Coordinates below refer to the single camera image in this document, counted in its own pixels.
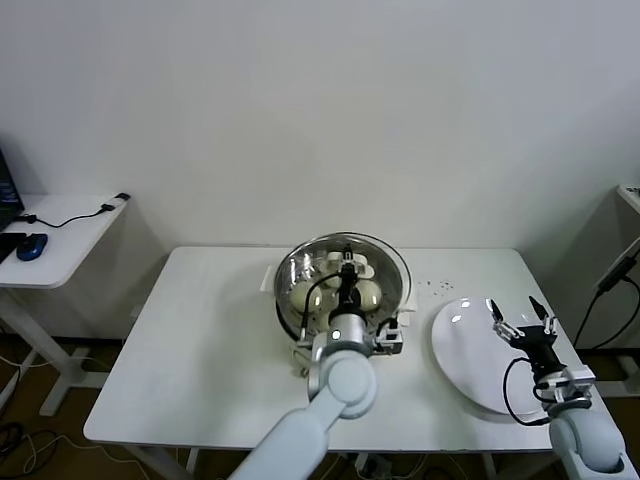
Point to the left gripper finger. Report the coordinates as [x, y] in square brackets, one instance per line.
[348, 255]
[350, 268]

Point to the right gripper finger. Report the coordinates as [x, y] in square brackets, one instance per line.
[505, 327]
[549, 324]

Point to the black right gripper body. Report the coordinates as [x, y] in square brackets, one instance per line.
[540, 345]

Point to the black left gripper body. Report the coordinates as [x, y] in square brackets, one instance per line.
[350, 295]

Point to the white steamed baozi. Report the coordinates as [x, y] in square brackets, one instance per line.
[331, 281]
[372, 295]
[300, 297]

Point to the glass pot lid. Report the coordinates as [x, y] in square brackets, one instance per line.
[390, 265]

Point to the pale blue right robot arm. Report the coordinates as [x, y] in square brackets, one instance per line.
[590, 445]

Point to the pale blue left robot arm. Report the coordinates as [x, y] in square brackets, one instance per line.
[345, 385]

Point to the stainless steel steamer basket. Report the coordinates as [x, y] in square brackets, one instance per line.
[267, 280]

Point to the large white plate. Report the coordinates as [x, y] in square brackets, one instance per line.
[465, 350]

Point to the white power strip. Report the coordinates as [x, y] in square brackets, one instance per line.
[374, 465]

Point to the white curved side desk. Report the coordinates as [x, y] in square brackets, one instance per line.
[65, 250]

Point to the blue computer mouse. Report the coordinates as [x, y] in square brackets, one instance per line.
[32, 246]

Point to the black laptop screen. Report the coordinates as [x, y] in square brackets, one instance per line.
[7, 195]

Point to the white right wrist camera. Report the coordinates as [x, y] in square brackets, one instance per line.
[570, 382]

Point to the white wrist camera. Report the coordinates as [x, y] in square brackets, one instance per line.
[390, 340]
[570, 382]

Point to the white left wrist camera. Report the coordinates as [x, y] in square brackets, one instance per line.
[390, 340]

